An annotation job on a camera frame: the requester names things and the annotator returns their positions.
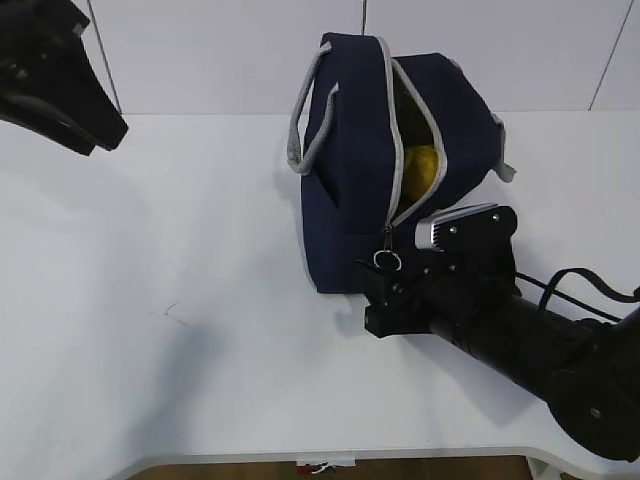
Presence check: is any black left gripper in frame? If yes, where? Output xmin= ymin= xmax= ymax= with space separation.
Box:
xmin=1 ymin=1 xmax=128 ymax=156

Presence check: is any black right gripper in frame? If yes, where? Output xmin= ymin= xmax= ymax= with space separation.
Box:
xmin=353 ymin=252 xmax=520 ymax=340

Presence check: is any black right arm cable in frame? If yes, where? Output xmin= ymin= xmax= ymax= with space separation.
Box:
xmin=514 ymin=268 xmax=640 ymax=324

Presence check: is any navy blue lunch bag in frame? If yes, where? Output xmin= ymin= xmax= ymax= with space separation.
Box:
xmin=287 ymin=32 xmax=515 ymax=294

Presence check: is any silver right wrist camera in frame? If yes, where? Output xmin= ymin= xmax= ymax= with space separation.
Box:
xmin=414 ymin=203 xmax=518 ymax=253

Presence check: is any white tag under table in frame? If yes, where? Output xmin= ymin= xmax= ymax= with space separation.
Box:
xmin=295 ymin=454 xmax=356 ymax=475

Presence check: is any yellow pear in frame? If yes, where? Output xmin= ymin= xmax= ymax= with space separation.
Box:
xmin=401 ymin=145 xmax=439 ymax=202

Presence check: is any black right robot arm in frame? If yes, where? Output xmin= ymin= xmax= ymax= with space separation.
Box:
xmin=353 ymin=248 xmax=639 ymax=462

